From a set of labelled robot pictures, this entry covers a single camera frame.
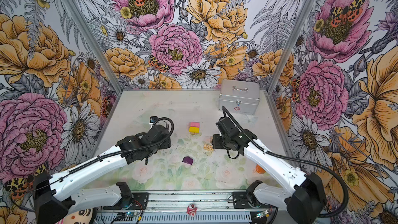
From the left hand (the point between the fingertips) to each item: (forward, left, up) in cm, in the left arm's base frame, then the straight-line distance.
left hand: (161, 141), depth 78 cm
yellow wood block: (+14, -15, -13) cm, 25 cm away
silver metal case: (+31, -44, -2) cm, 54 cm away
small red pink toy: (-27, -15, -11) cm, 33 cm away
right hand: (-2, -27, -3) cm, 27 cm away
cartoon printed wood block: (+3, -24, -14) cm, 28 cm away
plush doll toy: (-29, +28, -8) cm, 41 cm away
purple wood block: (-4, -12, -15) cm, 19 cm away
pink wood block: (+18, -15, -14) cm, 28 cm away
